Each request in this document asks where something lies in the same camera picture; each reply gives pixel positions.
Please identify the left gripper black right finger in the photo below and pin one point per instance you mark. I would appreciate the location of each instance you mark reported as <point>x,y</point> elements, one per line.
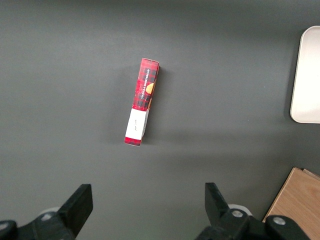
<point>217,212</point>

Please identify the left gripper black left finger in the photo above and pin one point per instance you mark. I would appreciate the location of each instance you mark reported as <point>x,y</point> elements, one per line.
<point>75,210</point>

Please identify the wooden drawer cabinet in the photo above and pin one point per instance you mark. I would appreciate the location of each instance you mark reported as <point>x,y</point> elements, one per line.
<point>297,200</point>

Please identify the red plaid shortbread cookie box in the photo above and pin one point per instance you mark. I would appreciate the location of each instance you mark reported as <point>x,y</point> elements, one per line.
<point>143,95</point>

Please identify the cream plastic tray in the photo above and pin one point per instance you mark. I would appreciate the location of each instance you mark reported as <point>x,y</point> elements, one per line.
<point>308,80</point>

